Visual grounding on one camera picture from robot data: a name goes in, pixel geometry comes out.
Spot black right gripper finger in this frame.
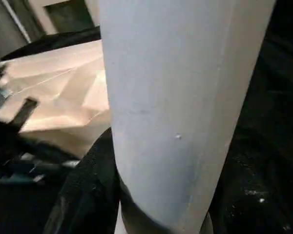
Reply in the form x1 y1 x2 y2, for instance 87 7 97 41
42 128 123 234

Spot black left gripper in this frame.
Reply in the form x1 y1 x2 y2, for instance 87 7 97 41
0 68 82 186

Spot white plastic table top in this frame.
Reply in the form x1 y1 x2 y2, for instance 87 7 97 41
0 39 113 159

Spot white plastic table leg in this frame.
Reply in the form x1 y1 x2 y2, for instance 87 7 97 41
98 0 277 234

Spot grey curtain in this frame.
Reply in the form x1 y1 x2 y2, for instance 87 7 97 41
0 0 31 58

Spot white cabinet with glass doors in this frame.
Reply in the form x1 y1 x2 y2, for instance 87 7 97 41
28 0 101 36

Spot black mat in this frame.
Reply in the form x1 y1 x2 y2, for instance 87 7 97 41
0 0 293 234

